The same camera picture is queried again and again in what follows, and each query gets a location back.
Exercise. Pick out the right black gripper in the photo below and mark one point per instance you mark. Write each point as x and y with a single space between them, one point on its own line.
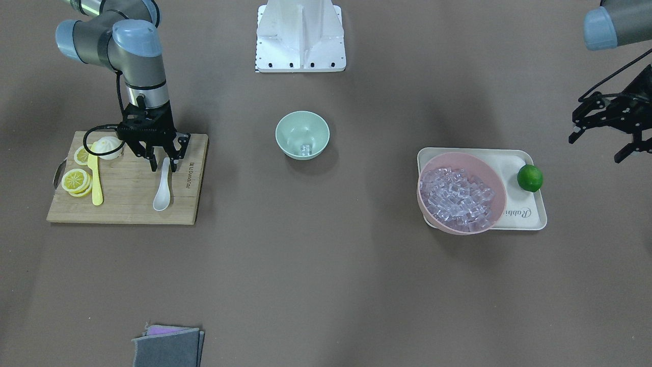
179 141

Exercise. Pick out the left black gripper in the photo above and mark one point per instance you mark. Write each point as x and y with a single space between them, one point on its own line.
624 108

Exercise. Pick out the white ceramic spoon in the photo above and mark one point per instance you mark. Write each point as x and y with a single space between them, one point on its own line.
163 196

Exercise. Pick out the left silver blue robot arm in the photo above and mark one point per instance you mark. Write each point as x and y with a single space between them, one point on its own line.
610 25

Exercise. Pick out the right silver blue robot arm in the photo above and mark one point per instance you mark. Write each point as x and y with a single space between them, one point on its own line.
122 36

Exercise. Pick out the mint green bowl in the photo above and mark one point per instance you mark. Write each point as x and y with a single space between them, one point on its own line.
302 127

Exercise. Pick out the pink bowl of ice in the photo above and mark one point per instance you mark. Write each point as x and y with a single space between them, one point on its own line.
460 194

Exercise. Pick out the wooden cutting board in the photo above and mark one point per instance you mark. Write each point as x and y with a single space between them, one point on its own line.
129 187

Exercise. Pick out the white lemon juicer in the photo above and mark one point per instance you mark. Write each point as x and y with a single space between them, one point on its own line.
108 147

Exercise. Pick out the yellow plastic knife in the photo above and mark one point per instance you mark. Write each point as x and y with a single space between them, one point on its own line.
97 192

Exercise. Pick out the lemon slice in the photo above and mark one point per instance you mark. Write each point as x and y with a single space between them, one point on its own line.
81 156
76 182

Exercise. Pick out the green lime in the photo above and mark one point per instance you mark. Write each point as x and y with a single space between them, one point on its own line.
530 178

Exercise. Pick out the cream serving tray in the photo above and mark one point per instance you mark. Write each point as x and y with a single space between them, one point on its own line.
525 211

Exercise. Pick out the grey folded cloth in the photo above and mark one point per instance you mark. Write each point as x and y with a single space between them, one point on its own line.
162 345

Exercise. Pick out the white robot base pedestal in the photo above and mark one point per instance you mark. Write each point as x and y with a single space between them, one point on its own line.
300 37

